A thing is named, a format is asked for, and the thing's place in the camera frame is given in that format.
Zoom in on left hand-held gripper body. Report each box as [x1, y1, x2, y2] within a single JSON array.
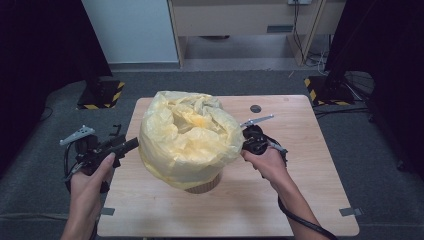
[[59, 124, 122, 174]]

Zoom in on hanging black desk cables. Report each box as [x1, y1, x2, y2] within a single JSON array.
[[292, 0, 330, 76]]

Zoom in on person's left hand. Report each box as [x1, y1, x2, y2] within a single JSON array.
[[68, 152, 116, 222]]

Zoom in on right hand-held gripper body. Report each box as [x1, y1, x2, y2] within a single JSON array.
[[239, 114, 275, 156]]

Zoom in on black stand base hazard stripes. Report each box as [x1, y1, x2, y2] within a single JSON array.
[[76, 78, 126, 110], [303, 75, 355, 107]]

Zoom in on white panel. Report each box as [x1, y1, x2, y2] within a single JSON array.
[[82, 0, 180, 64]]

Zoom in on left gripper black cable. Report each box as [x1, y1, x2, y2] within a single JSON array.
[[62, 142, 81, 195]]

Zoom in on yellow plastic trash bag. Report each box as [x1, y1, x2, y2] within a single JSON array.
[[138, 90, 246, 191]]

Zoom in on black curtain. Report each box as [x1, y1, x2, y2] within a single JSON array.
[[324, 0, 424, 176], [0, 0, 113, 176]]

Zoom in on translucent ribbed trash bin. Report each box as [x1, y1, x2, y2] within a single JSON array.
[[184, 171, 224, 195]]

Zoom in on thin black floor cable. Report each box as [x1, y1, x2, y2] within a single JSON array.
[[37, 106, 54, 122]]

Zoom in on person's right hand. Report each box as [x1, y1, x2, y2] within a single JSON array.
[[240, 146, 290, 194]]

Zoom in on light wooden desk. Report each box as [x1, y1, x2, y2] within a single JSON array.
[[167, 0, 347, 68]]

